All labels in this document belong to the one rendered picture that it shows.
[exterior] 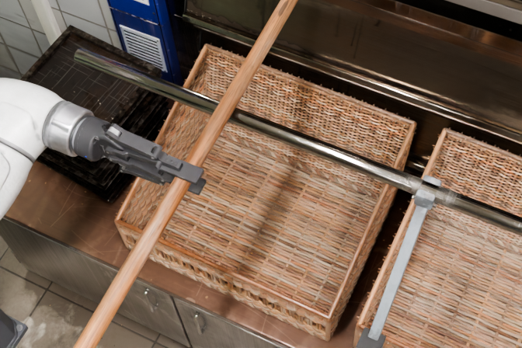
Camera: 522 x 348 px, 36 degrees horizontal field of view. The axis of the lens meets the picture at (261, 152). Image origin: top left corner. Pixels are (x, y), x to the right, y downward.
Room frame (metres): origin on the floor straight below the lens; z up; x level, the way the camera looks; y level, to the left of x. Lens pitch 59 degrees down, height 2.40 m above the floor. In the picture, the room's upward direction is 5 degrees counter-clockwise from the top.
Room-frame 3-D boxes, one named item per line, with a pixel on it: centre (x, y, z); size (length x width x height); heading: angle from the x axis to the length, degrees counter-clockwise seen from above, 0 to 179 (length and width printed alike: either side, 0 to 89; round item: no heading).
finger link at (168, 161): (0.71, 0.16, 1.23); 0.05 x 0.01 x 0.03; 60
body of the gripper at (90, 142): (0.78, 0.27, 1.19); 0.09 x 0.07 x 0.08; 60
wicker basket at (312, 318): (0.92, 0.00, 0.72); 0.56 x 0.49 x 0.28; 59
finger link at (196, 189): (0.70, 0.14, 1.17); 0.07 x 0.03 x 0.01; 60
